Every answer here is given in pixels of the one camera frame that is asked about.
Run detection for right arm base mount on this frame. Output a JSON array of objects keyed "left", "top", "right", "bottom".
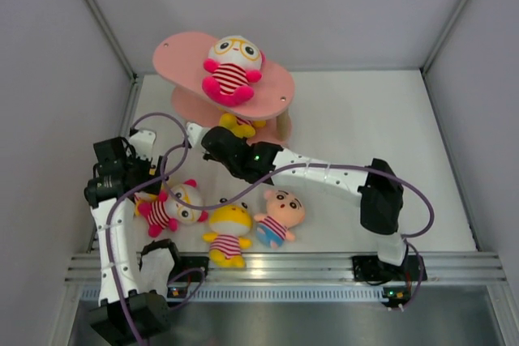
[{"left": 352, "top": 254, "right": 428, "bottom": 311}]

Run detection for aluminium frame rail front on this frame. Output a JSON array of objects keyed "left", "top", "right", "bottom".
[{"left": 64, "top": 251, "right": 508, "bottom": 284}]

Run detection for peach-faced plush, blue shorts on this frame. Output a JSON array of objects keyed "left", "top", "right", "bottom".
[{"left": 253, "top": 189, "right": 306, "bottom": 249}]

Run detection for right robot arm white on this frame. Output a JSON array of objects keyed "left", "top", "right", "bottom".
[{"left": 187, "top": 124, "right": 409, "bottom": 279}]

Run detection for pink three-tier shelf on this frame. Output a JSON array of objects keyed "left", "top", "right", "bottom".
[{"left": 152, "top": 32, "right": 295, "bottom": 144}]

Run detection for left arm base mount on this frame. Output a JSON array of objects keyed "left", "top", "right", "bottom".
[{"left": 167, "top": 255, "right": 209, "bottom": 310}]

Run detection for yellow plush toy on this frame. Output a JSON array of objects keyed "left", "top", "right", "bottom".
[
  {"left": 202, "top": 202, "right": 253, "bottom": 268},
  {"left": 134, "top": 192, "right": 158, "bottom": 217}
]

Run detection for white plush, yellow glasses, table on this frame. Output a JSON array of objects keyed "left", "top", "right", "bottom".
[{"left": 144, "top": 179, "right": 208, "bottom": 238}]

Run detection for perforated cable tray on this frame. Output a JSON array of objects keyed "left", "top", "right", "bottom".
[{"left": 80, "top": 285, "right": 390, "bottom": 303}]

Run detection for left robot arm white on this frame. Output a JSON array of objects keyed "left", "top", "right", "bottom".
[{"left": 84, "top": 130, "right": 183, "bottom": 345}]

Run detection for white plush on top shelf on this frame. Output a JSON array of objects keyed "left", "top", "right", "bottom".
[{"left": 202, "top": 35, "right": 266, "bottom": 107}]

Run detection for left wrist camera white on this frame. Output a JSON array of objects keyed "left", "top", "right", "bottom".
[{"left": 128, "top": 129, "right": 157, "bottom": 161}]

